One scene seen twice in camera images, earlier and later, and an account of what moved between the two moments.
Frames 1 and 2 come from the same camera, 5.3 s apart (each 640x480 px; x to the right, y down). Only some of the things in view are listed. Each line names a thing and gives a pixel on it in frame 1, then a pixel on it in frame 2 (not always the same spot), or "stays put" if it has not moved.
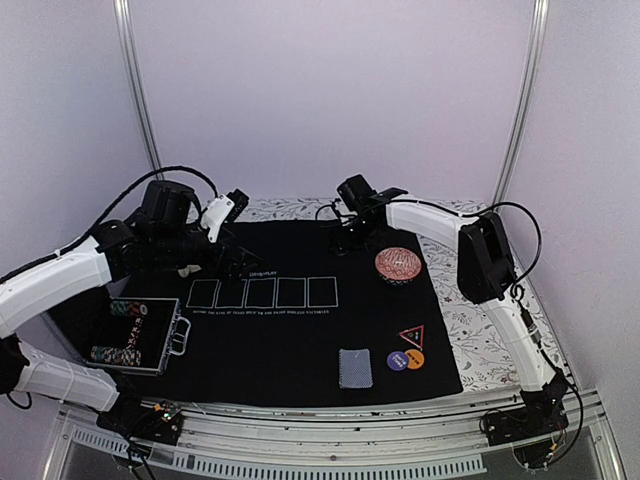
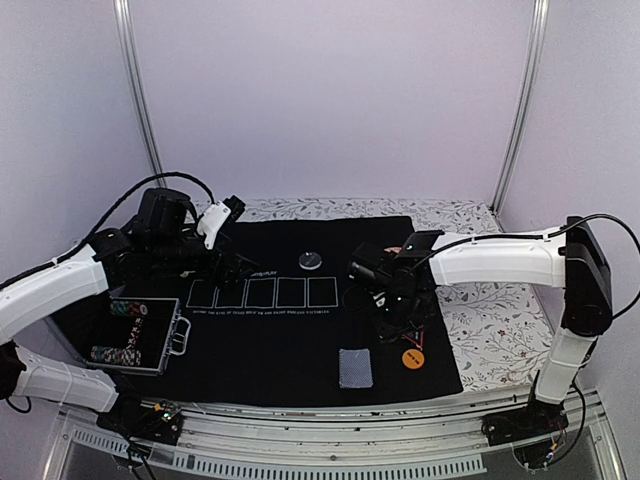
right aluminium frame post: (531, 79) stays put
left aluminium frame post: (133, 71) stays put
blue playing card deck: (355, 368) stays put
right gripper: (342, 243) -> (385, 332)
